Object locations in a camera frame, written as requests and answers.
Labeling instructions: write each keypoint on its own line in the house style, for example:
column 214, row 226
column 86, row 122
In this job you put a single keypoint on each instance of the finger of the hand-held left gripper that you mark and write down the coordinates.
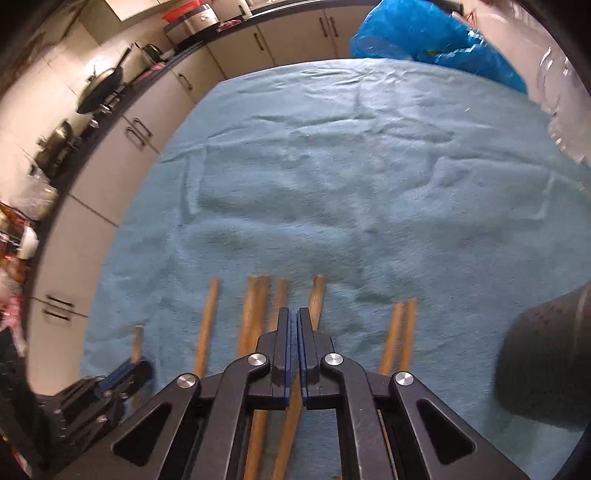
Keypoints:
column 127, row 374

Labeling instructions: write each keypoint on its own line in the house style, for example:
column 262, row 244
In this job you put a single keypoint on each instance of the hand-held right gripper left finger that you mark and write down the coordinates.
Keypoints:
column 285, row 350

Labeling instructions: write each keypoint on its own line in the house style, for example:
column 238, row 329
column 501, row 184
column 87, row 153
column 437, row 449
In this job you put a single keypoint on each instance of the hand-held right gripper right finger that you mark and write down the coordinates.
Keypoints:
column 303, row 350

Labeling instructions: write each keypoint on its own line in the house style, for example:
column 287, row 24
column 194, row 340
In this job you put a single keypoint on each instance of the long wooden chopstick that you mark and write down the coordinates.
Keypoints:
column 137, row 344

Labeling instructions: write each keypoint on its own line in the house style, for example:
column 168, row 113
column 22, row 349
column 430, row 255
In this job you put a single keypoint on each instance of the group of wooden chopsticks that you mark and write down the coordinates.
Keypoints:
column 206, row 323

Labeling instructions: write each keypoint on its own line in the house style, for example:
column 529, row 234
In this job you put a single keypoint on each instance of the dark round utensil holder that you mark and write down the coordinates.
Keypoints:
column 545, row 364

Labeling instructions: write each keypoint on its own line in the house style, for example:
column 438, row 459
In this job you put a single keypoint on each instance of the cluster of sauce bottles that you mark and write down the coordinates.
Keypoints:
column 10, row 258

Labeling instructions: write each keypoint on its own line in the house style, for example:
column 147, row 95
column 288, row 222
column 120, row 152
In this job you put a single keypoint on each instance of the white bowl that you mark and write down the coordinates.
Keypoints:
column 28, row 242

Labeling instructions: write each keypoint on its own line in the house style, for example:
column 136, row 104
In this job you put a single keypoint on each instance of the blue towel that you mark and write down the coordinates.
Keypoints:
column 323, row 184

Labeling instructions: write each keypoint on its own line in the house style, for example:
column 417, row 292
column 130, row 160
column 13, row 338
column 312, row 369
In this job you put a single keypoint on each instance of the clear plastic bag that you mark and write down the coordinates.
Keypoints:
column 41, row 194

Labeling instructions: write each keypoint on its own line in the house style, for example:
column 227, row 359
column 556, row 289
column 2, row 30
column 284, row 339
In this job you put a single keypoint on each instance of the metal cooking pot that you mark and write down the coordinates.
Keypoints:
column 55, row 143

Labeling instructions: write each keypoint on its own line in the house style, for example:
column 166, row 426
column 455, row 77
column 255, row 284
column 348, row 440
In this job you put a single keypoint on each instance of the gas stove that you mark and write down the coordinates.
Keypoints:
column 99, row 110

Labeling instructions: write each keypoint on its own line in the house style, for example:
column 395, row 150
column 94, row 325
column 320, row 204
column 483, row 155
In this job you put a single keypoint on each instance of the beige base cabinets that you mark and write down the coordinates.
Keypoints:
column 152, row 106

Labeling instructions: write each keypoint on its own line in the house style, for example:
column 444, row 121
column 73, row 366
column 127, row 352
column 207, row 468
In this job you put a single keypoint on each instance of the black kitchen countertop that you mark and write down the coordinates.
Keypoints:
column 115, row 99

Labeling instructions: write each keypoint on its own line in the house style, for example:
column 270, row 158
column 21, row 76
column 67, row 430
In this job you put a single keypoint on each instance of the black wok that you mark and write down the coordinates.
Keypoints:
column 99, row 85

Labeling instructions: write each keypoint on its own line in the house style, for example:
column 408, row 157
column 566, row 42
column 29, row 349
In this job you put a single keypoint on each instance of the pink cloth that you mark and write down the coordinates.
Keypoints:
column 156, row 69
column 229, row 25

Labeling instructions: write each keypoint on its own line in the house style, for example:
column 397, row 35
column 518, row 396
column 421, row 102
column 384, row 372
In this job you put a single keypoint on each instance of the electric kettle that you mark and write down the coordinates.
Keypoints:
column 151, row 54

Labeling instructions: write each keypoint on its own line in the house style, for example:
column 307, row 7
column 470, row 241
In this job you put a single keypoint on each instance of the blue plastic bag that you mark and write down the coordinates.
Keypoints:
column 415, row 32

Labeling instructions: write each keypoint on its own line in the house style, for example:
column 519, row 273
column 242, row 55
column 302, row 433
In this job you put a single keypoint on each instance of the silver rice cooker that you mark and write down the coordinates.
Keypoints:
column 191, row 23

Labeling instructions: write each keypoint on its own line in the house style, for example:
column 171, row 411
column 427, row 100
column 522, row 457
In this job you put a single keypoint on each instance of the red plastic basin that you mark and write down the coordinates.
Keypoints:
column 182, row 10

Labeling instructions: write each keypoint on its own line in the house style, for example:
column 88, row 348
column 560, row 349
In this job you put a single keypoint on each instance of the clear glass pitcher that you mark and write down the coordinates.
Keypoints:
column 561, row 92

